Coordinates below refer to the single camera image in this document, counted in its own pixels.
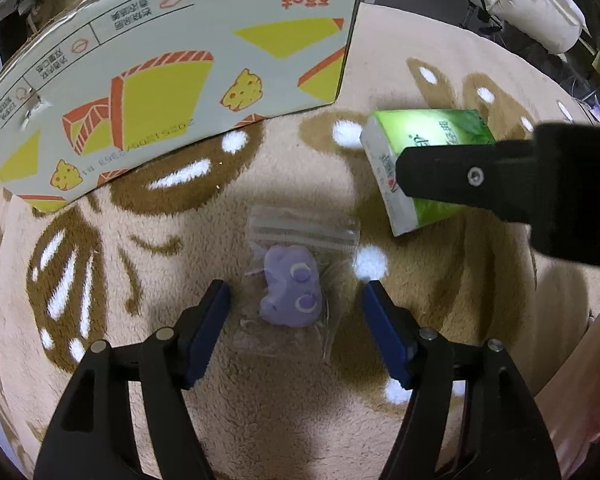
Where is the beige patterned blanket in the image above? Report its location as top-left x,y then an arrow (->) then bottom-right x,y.
0,0 -> 600,480

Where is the purple soft toy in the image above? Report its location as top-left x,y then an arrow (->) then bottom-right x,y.
259,244 -> 325,328

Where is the green tissue pack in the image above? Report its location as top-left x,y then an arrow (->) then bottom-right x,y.
360,108 -> 497,237

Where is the person's pink trouser leg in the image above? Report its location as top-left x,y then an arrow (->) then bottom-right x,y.
535,290 -> 600,480

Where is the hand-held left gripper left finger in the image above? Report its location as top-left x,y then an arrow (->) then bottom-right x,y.
34,279 -> 232,480

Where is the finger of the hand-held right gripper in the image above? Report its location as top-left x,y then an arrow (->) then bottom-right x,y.
395,137 -> 536,224

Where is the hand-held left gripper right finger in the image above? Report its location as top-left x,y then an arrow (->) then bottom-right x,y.
360,280 -> 563,480

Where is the cardboard box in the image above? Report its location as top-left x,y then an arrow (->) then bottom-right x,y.
0,0 -> 366,213

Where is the cream folded mattress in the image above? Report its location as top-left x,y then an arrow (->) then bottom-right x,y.
480,0 -> 586,56

